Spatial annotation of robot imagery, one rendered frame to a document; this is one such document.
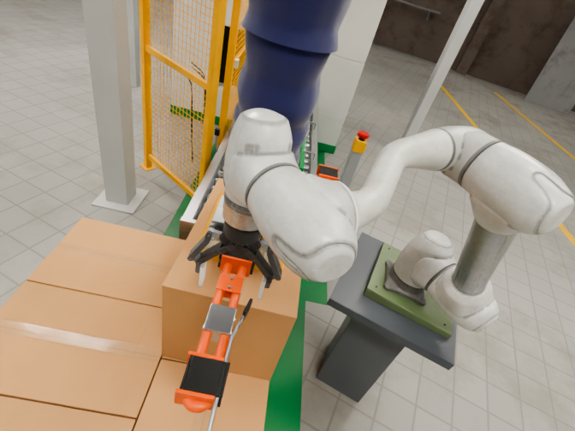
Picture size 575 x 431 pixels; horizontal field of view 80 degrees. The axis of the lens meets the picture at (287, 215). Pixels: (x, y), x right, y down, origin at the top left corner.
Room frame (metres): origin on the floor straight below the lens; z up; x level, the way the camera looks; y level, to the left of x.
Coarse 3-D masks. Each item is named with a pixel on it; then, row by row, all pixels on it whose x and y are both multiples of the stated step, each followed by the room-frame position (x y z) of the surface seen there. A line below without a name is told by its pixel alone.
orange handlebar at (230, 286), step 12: (228, 264) 0.61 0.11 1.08; (228, 276) 0.57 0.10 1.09; (240, 276) 0.59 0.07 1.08; (216, 288) 0.53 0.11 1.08; (228, 288) 0.54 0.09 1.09; (240, 288) 0.55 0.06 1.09; (216, 300) 0.50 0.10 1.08; (204, 336) 0.40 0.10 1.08; (204, 348) 0.37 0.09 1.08; (216, 348) 0.39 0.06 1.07; (192, 408) 0.26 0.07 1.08; (204, 408) 0.27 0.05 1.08
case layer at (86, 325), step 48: (96, 240) 1.01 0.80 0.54; (144, 240) 1.09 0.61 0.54; (48, 288) 0.72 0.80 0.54; (96, 288) 0.77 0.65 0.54; (144, 288) 0.84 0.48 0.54; (0, 336) 0.50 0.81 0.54; (48, 336) 0.54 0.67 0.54; (96, 336) 0.59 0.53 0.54; (144, 336) 0.64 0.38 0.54; (0, 384) 0.37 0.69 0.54; (48, 384) 0.41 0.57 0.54; (96, 384) 0.45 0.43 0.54; (144, 384) 0.49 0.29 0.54; (240, 384) 0.58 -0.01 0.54
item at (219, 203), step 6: (222, 192) 1.07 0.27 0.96; (222, 198) 1.02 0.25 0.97; (216, 204) 0.99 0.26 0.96; (222, 204) 0.99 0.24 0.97; (210, 216) 0.91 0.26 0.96; (210, 222) 0.88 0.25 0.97; (204, 228) 0.85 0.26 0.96; (216, 228) 0.83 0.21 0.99; (222, 228) 0.87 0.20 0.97; (204, 234) 0.82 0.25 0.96; (216, 258) 0.74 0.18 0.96
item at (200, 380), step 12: (192, 360) 0.34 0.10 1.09; (204, 360) 0.34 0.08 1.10; (216, 360) 0.35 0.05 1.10; (192, 372) 0.31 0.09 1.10; (204, 372) 0.32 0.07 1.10; (216, 372) 0.33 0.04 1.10; (192, 384) 0.29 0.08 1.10; (204, 384) 0.30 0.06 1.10; (216, 384) 0.30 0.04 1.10; (180, 396) 0.27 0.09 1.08; (192, 396) 0.27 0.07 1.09; (204, 396) 0.28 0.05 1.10
